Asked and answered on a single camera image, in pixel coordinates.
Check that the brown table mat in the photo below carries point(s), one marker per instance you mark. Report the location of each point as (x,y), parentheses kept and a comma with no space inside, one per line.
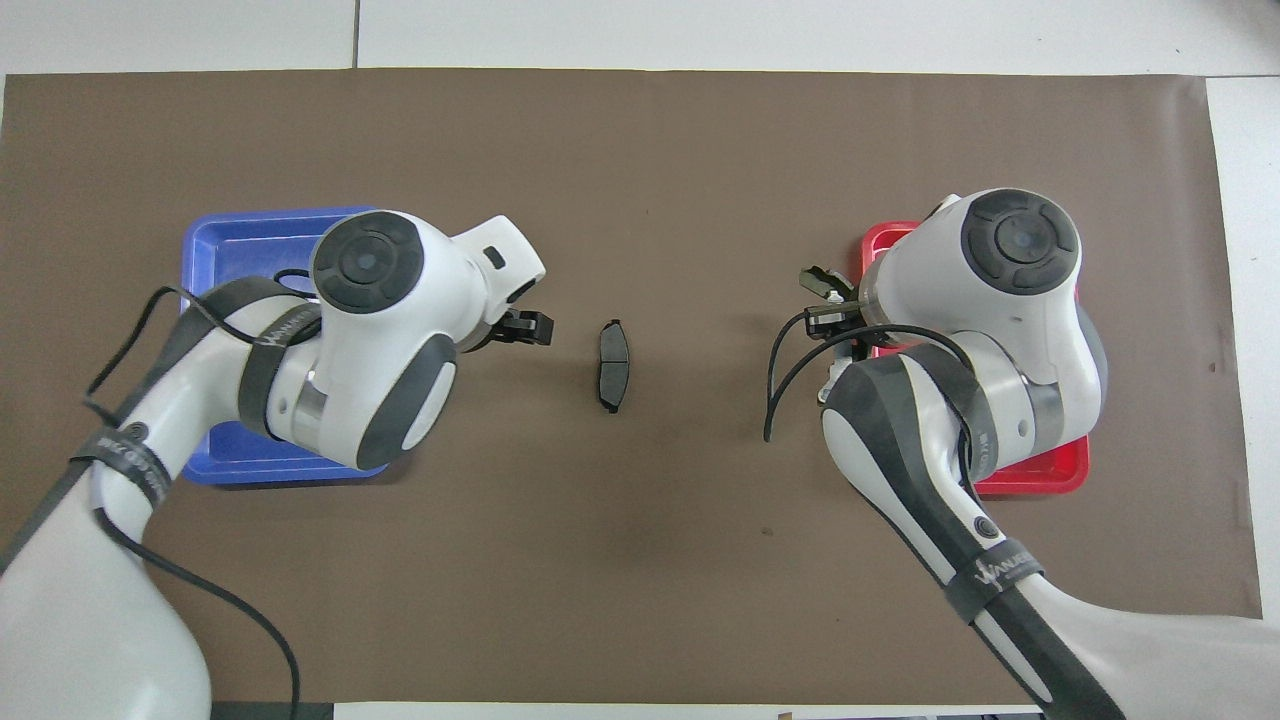
(640,550)

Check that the dark brake pad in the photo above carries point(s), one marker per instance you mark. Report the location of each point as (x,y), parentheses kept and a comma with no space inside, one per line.
(612,365)

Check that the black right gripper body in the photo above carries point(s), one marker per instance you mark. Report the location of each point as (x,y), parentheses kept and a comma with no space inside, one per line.
(835,320)

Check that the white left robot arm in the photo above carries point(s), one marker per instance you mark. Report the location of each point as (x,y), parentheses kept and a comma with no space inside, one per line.
(380,330)

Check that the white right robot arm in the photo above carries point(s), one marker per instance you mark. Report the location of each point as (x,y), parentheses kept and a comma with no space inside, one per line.
(1000,330)

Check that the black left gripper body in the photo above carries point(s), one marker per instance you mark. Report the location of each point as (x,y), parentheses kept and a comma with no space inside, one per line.
(525,328)

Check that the red plastic tray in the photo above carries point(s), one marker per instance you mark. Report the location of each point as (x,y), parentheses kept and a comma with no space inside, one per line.
(1045,470)

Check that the blue plastic tray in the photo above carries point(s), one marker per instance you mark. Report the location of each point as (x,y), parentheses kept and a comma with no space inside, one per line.
(240,240)

